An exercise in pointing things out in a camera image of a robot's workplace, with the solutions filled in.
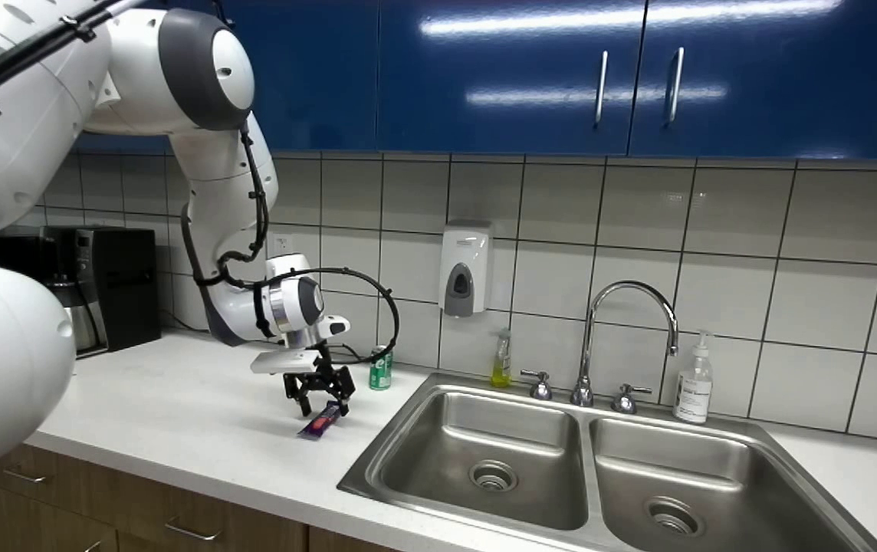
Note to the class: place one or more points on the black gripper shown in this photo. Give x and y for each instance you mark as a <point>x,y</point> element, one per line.
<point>321,384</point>

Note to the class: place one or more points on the purple red chocolate bar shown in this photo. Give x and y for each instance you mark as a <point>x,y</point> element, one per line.
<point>324,421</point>

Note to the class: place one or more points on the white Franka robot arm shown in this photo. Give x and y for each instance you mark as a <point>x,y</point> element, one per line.
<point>12,153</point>

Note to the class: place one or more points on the stainless steel double sink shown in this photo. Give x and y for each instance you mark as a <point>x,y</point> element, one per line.
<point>613,478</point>

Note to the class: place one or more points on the green soda can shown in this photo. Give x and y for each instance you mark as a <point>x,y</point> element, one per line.
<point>382,373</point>

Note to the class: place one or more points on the yellow dish soap bottle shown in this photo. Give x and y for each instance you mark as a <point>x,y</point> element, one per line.
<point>500,373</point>

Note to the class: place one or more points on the wooden base cabinet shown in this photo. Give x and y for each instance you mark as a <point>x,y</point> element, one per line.
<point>133,511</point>

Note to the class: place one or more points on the black coffee maker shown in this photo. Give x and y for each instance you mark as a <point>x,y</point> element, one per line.
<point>127,287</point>

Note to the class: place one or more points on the chrome gooseneck faucet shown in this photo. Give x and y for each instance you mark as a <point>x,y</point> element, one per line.
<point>585,358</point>

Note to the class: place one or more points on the clear pump soap bottle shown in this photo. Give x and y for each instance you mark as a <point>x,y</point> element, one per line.
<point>694,392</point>

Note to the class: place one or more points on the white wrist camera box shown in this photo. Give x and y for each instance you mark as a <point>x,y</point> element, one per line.
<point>285,360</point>

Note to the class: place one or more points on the white wall soap dispenser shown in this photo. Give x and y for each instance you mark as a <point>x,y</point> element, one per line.
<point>463,272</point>

